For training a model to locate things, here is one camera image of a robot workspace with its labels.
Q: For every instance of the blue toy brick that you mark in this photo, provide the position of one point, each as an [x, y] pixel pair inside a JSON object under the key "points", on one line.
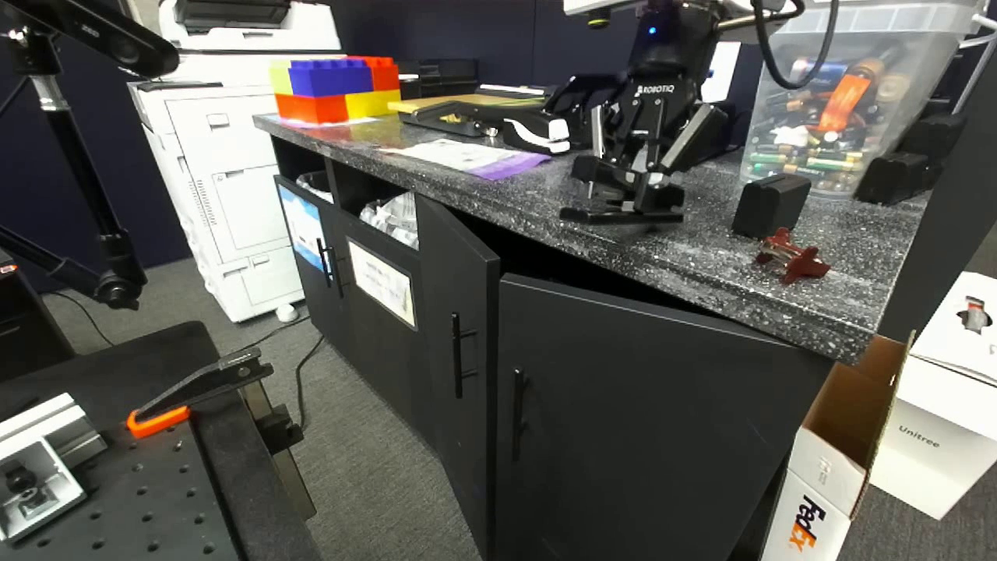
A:
{"points": [[327, 77]]}

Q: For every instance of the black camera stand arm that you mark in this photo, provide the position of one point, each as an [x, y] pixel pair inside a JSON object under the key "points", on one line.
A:
{"points": [[88, 157]]}

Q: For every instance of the white cabinet label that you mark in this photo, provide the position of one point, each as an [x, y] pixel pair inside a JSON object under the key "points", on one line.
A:
{"points": [[380, 281]]}

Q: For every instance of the red toy brick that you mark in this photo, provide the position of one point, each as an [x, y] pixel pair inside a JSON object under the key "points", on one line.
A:
{"points": [[384, 71]]}

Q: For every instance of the pale yellow toy brick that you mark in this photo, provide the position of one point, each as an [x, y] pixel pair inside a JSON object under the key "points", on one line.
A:
{"points": [[278, 80]]}

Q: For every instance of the white and purple paper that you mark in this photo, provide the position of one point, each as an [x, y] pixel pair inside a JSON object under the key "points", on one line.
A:
{"points": [[457, 157]]}

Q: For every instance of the small black box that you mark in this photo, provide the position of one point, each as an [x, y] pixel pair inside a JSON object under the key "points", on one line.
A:
{"points": [[772, 204]]}

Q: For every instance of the white box penguin print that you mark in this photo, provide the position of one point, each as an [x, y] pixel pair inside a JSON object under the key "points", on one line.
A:
{"points": [[940, 415]]}

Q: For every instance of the black tape dispenser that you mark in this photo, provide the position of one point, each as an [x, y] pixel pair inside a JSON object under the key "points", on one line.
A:
{"points": [[566, 110]]}

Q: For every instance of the silver aluminium mount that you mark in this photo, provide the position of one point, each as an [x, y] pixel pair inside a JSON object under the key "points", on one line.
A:
{"points": [[35, 469]]}

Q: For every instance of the clear plastic storage bin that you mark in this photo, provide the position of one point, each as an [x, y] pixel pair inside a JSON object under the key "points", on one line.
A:
{"points": [[862, 112]]}

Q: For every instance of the clear plastic bag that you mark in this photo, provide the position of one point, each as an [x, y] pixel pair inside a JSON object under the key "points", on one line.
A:
{"points": [[395, 219]]}

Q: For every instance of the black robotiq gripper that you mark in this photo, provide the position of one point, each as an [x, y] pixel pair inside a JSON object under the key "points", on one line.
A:
{"points": [[657, 88]]}

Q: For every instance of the blue and white sign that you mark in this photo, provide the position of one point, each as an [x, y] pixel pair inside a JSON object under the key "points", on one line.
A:
{"points": [[303, 227]]}

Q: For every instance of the orange toy brick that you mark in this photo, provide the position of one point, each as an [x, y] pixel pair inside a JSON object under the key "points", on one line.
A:
{"points": [[314, 106]]}

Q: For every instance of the black pencil sharpener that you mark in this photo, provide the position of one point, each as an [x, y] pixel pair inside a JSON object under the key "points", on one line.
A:
{"points": [[729, 131]]}

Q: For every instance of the black cabinet granite top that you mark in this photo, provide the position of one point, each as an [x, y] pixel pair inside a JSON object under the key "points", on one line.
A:
{"points": [[625, 392]]}

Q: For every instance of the dark red clip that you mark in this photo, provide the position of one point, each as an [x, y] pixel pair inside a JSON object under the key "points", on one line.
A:
{"points": [[792, 258]]}

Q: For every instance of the white office printer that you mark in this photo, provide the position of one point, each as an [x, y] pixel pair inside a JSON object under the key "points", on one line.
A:
{"points": [[228, 188]]}

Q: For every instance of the franka robot arm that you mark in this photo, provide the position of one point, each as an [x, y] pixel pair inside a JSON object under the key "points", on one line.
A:
{"points": [[665, 13]]}

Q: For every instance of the black block beside bin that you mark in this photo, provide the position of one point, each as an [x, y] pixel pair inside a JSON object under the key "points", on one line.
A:
{"points": [[893, 177]]}

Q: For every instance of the black perforated breadboard table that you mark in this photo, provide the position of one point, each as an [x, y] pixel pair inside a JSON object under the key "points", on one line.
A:
{"points": [[145, 486]]}

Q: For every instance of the open fedex cardboard box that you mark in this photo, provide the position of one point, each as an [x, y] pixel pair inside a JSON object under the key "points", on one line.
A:
{"points": [[831, 469]]}

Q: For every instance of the black flat tray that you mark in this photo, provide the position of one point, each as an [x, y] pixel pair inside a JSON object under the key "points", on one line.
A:
{"points": [[462, 115]]}

